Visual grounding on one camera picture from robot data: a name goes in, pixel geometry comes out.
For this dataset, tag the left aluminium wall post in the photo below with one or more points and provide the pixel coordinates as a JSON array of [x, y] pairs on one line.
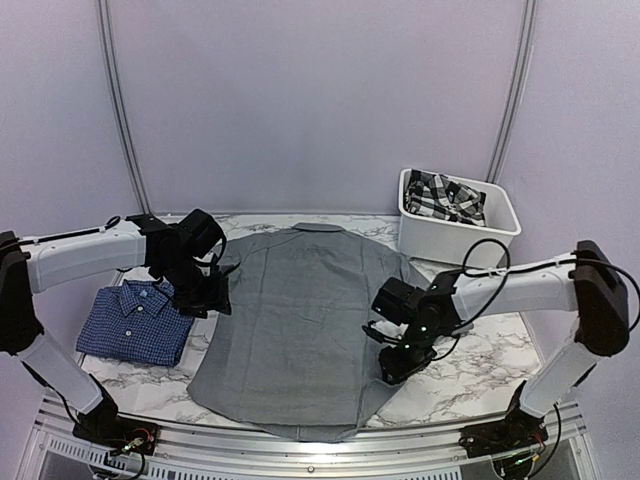
[[123, 129]]

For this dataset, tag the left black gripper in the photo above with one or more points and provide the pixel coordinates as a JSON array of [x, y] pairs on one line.
[[217, 299]]

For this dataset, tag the right aluminium wall post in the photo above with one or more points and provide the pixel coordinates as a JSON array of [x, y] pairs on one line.
[[516, 89]]

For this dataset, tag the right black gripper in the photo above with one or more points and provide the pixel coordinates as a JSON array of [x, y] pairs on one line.
[[398, 369]]

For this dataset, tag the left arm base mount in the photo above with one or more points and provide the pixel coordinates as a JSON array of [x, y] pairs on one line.
[[105, 426]]

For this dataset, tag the grey long sleeve shirt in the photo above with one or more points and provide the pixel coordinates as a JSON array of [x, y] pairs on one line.
[[292, 358]]

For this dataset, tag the white plastic bin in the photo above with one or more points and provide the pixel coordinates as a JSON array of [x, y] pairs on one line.
[[447, 242]]

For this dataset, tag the aluminium front frame rail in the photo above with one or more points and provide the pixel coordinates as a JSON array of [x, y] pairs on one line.
[[191, 451]]

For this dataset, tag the black white plaid shirt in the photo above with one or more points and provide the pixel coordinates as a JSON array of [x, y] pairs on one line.
[[440, 197]]

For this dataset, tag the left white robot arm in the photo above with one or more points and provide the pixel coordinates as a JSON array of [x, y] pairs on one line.
[[32, 265]]

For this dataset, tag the aluminium wall post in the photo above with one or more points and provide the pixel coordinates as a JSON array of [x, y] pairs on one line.
[[516, 89], [123, 129]]

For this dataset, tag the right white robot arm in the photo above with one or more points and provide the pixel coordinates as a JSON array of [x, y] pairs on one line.
[[581, 281]]

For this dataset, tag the folded blue checkered shirt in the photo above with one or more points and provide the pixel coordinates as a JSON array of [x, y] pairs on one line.
[[135, 322]]

